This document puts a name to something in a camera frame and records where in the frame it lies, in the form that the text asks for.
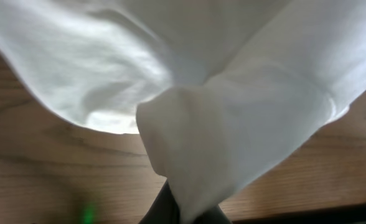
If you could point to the white printed t-shirt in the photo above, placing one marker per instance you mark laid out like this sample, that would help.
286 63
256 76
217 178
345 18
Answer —
219 91

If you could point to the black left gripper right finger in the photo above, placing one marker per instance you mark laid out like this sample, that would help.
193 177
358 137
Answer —
213 216

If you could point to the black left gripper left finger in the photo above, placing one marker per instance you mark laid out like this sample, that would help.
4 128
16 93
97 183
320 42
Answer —
164 209

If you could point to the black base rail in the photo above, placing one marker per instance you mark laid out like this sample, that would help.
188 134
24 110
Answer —
350 214

